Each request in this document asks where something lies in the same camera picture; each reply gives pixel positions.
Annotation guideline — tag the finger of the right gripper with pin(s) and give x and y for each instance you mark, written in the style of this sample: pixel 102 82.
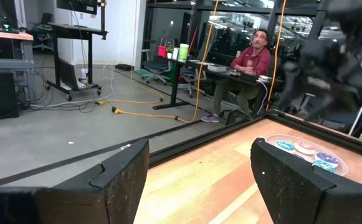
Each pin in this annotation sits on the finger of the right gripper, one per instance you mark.
pixel 288 84
pixel 321 105

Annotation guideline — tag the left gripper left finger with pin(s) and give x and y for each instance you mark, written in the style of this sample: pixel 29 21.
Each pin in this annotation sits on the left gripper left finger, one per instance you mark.
pixel 121 186

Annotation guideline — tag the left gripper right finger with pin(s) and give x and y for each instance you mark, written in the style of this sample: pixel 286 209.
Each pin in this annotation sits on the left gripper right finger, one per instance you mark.
pixel 286 193

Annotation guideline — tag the small teal donut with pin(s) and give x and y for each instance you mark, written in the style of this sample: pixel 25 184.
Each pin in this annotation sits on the small teal donut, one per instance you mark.
pixel 324 167
pixel 285 145

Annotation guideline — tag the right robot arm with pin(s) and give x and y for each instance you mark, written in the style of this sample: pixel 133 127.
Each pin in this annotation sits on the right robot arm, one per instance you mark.
pixel 355 25

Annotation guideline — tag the black steel column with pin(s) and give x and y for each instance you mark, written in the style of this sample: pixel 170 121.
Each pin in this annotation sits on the black steel column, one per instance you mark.
pixel 316 18

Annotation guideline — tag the person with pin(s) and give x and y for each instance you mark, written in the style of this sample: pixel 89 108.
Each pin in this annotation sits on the person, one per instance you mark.
pixel 252 60

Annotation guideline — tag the black desktop device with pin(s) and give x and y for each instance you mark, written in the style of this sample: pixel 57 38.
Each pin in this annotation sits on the black desktop device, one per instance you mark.
pixel 243 76

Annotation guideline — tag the white box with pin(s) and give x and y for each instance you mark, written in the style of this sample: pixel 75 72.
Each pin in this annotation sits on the white box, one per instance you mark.
pixel 217 67

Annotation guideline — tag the grey office chair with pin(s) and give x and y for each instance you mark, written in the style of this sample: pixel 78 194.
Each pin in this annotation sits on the grey office chair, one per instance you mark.
pixel 155 66
pixel 190 74

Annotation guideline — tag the green white wipes canister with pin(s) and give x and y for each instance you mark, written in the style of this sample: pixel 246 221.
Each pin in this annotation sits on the green white wipes canister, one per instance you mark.
pixel 183 51

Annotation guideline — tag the long black office desk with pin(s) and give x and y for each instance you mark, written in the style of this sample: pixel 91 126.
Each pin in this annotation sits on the long black office desk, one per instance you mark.
pixel 175 87

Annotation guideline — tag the white plastic jug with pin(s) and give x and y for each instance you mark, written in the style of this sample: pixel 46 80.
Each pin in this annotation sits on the white plastic jug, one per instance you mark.
pixel 84 76

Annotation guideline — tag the black flat floor box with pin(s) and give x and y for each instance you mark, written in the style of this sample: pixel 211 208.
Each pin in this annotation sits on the black flat floor box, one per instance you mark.
pixel 124 66

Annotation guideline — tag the small potted plant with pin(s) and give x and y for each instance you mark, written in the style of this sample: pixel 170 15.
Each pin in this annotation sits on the small potted plant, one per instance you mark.
pixel 170 49

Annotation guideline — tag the red container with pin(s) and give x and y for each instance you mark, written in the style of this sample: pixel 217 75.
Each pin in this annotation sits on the red container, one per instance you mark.
pixel 162 51

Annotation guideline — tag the black rolling standing desk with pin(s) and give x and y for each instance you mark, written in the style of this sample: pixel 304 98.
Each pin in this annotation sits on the black rolling standing desk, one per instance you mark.
pixel 74 30

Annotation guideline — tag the black office chair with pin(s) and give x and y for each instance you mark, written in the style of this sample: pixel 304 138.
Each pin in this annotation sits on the black office chair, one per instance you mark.
pixel 45 28

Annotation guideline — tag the black monitor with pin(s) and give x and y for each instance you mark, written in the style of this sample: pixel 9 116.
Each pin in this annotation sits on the black monitor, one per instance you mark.
pixel 78 5

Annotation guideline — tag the wood-top workbench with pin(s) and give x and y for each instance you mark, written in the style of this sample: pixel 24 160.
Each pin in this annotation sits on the wood-top workbench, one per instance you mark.
pixel 6 34

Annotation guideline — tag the black-framed glass wall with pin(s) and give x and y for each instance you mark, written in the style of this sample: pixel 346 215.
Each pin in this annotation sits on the black-framed glass wall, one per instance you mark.
pixel 246 7

